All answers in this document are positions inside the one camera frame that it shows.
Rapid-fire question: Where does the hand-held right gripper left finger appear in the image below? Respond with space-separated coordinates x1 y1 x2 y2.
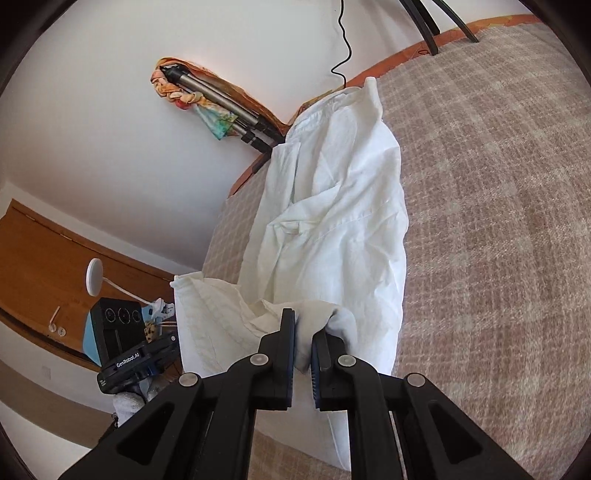
58 308 296 480

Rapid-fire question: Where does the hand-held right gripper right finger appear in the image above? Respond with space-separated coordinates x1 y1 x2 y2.
310 331 536 480

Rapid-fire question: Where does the white long-sleeved shirt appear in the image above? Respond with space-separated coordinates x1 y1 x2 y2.
170 76 409 472

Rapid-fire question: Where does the person's left hand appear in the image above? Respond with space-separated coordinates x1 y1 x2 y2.
113 378 157 428

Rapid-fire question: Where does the blue chair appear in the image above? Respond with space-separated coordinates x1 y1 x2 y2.
81 305 155 367

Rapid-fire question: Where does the white clip lamp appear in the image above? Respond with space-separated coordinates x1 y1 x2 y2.
85 258 176 324

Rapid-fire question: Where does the wooden door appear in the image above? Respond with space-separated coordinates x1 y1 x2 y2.
0 198 185 372

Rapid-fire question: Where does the beige checked blanket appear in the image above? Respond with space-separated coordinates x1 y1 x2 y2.
201 21 591 480

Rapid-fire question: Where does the colourful knotted scarf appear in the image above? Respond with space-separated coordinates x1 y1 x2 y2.
150 69 241 139

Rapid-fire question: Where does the silver tripod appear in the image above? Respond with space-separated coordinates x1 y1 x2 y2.
159 65 287 153

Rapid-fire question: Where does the orange cloth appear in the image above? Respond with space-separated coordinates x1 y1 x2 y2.
154 56 296 134

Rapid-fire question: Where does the black mini tripod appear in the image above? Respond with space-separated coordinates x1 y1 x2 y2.
402 0 478 56

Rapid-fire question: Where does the black cable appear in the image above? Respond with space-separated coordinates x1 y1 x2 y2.
330 0 352 88

